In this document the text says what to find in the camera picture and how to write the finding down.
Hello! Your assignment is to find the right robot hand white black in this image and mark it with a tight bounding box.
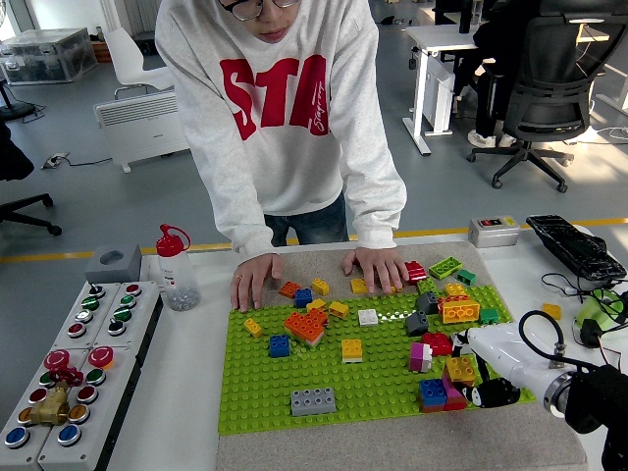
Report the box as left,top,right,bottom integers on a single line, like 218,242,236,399
449,322,570,409

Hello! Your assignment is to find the person's right hand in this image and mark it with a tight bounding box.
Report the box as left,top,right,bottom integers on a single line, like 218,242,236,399
230,252,286,314

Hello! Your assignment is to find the person's left hand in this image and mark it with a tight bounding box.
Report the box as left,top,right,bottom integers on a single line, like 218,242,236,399
341,246,411,295

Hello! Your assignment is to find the orange layered brick stack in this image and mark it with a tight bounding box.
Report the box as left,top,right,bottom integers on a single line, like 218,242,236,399
283,307,329,349

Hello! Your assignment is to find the yellow on white brick stack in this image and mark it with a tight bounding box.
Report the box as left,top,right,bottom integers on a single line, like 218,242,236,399
340,338,364,365

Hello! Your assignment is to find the green studded baseplate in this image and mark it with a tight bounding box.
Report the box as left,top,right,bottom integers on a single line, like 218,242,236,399
217,284,537,437

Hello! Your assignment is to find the red sloped brick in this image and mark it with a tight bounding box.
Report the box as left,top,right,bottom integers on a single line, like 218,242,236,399
404,260,429,285
421,332,453,357

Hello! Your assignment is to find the dark grey sloped brick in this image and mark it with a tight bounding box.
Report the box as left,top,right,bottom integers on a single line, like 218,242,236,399
414,290,441,316
404,311,431,338

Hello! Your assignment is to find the yellow two-by-four brick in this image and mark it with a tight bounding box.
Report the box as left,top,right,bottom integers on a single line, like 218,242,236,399
441,298,481,325

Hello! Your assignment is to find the clear bottle red cap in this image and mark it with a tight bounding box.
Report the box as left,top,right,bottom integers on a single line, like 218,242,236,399
155,224,202,312

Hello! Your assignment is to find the grey four-button control box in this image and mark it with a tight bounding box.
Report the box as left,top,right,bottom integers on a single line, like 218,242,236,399
53,283,122,350
91,280,164,350

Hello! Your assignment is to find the black wrapped keyboard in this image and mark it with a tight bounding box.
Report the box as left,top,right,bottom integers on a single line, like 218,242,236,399
525,214,628,282

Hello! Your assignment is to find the grey block round hole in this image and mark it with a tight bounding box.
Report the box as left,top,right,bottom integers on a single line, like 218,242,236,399
82,243,142,285

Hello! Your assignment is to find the grey two-by-four brick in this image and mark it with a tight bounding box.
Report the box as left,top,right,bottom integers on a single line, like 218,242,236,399
289,387,337,418

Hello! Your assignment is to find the grey-brown mat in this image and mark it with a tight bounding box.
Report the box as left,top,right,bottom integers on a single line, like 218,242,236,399
215,240,589,471

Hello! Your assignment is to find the white computer tower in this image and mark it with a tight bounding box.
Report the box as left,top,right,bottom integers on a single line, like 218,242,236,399
424,57,456,136

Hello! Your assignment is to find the white panel heater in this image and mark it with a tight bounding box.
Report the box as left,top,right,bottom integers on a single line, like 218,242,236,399
92,89,191,174

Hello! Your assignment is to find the seated person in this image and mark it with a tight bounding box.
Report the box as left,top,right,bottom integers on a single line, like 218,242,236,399
450,0,546,148

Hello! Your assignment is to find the grey emergency-stop button box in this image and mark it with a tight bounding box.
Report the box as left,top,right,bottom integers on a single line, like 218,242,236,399
0,347,92,471
36,344,143,471

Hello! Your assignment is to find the white standing desk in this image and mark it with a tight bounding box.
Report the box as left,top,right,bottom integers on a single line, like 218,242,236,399
404,24,485,157
593,63,628,117

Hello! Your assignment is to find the brass valve red handwheel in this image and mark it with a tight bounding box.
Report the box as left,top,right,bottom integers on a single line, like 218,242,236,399
27,367,84,427

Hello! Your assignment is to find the black swivel chair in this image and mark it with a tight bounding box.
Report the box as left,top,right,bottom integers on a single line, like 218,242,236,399
0,120,64,238

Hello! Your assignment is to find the black mesh office chair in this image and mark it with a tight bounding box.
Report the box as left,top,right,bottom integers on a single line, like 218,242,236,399
465,0,628,193

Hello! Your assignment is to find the white plastic chair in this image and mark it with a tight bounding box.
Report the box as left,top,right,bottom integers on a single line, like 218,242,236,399
102,26,177,100

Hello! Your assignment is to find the black wheeled dolly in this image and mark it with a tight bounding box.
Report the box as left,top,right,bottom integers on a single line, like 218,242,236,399
132,29,159,56

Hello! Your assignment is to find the black stand base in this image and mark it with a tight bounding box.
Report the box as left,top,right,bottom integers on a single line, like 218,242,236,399
0,78,38,124

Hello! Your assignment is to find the clear storage crate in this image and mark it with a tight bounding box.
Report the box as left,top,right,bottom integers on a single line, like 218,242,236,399
0,27,98,85

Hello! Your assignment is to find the black servo with wires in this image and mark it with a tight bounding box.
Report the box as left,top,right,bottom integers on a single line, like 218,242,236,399
572,318,627,367

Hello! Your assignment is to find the grey switch box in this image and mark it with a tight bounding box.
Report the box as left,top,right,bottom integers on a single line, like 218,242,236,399
467,215,521,249

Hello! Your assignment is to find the black plug with cord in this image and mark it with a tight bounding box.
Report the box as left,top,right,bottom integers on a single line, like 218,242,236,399
541,272,628,320

